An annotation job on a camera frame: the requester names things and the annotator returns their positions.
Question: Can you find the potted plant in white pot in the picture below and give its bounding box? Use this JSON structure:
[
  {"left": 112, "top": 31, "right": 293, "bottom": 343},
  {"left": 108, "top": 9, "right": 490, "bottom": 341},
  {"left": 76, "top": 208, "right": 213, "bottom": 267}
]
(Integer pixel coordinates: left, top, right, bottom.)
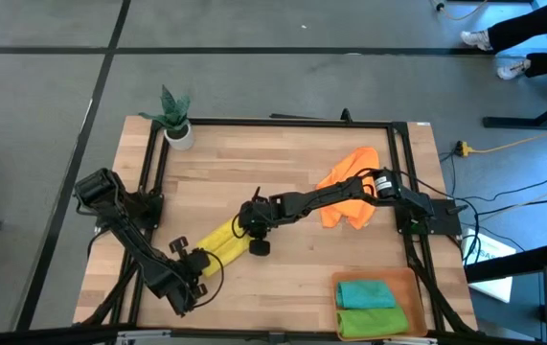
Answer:
[{"left": 138, "top": 84, "right": 195, "bottom": 152}]

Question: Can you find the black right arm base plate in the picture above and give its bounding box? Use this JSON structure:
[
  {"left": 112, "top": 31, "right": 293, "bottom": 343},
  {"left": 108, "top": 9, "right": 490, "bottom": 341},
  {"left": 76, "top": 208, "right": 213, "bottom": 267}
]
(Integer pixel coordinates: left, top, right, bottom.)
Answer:
[{"left": 394, "top": 195, "right": 464, "bottom": 237}]

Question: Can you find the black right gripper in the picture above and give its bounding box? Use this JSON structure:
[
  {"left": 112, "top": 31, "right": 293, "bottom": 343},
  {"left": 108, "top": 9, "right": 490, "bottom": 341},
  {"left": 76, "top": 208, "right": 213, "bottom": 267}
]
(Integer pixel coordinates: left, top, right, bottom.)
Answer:
[{"left": 238, "top": 186, "right": 285, "bottom": 240}]

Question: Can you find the black floor cable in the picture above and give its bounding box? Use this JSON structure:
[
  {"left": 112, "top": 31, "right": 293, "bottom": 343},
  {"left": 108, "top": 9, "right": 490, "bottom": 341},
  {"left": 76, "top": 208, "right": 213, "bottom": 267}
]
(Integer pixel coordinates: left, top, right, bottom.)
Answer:
[{"left": 438, "top": 143, "right": 547, "bottom": 267}]

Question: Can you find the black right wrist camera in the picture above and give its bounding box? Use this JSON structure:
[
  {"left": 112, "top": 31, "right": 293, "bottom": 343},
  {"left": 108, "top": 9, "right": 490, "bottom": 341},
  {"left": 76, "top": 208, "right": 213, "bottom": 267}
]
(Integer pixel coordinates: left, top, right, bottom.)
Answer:
[{"left": 248, "top": 238, "right": 272, "bottom": 258}]

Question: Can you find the green microfiber towel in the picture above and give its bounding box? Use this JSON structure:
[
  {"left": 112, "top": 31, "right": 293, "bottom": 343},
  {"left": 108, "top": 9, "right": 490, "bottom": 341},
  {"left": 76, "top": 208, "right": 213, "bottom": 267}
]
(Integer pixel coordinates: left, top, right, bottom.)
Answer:
[{"left": 336, "top": 306, "right": 411, "bottom": 339}]

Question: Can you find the black desk leg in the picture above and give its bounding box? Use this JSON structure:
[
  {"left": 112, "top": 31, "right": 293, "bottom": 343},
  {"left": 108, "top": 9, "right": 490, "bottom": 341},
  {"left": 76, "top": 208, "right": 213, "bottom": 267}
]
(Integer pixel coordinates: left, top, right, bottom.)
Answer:
[{"left": 482, "top": 88, "right": 547, "bottom": 130}]

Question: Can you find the yellow microfiber towel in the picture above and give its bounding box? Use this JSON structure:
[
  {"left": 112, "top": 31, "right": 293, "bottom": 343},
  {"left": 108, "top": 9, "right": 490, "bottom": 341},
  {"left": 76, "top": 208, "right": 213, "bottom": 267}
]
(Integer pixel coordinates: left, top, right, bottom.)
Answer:
[{"left": 195, "top": 215, "right": 255, "bottom": 278}]

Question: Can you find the white cardboard box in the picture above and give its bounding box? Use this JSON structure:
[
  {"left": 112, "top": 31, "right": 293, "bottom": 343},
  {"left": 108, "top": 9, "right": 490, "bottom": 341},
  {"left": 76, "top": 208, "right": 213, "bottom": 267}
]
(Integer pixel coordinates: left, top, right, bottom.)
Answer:
[{"left": 462, "top": 227, "right": 517, "bottom": 304}]

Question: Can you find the orange microfiber towel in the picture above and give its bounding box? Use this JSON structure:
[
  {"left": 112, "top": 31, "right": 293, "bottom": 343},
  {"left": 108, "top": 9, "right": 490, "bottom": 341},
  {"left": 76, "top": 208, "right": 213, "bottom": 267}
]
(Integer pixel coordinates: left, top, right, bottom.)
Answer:
[{"left": 315, "top": 146, "right": 381, "bottom": 230}]

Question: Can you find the yellow extension cable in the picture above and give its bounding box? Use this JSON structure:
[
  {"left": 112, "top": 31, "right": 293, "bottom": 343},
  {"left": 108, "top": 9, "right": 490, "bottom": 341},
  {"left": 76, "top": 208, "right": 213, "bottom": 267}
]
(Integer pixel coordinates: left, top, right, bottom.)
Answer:
[{"left": 455, "top": 119, "right": 547, "bottom": 158}]

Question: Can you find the yellow cable with black plug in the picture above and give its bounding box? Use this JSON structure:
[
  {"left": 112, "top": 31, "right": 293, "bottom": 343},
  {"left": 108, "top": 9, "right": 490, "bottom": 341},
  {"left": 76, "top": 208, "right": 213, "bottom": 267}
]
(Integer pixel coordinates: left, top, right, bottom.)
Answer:
[{"left": 430, "top": 0, "right": 490, "bottom": 21}]

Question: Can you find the black aluminium table frame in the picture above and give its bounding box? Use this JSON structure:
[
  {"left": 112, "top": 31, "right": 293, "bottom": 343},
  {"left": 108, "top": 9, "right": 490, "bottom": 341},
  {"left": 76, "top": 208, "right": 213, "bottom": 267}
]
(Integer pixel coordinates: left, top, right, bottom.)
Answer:
[{"left": 80, "top": 108, "right": 478, "bottom": 336}]

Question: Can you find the black left gripper cable loop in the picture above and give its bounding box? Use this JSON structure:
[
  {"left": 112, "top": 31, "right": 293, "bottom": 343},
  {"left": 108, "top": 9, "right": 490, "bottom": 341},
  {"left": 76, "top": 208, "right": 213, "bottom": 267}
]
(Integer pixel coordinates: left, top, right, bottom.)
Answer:
[{"left": 191, "top": 248, "right": 226, "bottom": 309}]

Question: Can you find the teal microfiber towel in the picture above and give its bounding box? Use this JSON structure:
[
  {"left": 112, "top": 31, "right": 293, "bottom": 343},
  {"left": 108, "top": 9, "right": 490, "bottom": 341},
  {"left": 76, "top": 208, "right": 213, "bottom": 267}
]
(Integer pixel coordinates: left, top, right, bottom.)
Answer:
[{"left": 335, "top": 280, "right": 398, "bottom": 310}]

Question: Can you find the black desk foot bar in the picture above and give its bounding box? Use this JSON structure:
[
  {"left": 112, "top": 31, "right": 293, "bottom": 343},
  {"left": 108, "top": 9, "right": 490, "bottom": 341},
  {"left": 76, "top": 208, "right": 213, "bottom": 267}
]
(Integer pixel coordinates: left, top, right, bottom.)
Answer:
[{"left": 464, "top": 241, "right": 547, "bottom": 284}]

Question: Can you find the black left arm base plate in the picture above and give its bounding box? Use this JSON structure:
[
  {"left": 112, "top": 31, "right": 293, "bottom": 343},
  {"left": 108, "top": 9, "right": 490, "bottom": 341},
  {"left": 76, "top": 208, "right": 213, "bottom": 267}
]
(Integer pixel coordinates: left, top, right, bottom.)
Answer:
[{"left": 88, "top": 191, "right": 164, "bottom": 230}]

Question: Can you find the orange plastic basket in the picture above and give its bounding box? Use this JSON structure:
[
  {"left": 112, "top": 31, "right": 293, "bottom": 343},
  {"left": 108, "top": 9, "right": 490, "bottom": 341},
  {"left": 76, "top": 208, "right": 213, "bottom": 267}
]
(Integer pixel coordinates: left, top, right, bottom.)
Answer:
[{"left": 330, "top": 266, "right": 429, "bottom": 342}]

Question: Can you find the person's white shoe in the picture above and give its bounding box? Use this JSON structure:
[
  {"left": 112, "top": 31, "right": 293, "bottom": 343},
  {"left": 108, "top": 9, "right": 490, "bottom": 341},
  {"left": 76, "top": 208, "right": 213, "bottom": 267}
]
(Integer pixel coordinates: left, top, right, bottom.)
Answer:
[
  {"left": 459, "top": 29, "right": 494, "bottom": 52},
  {"left": 496, "top": 59, "right": 533, "bottom": 81}
]

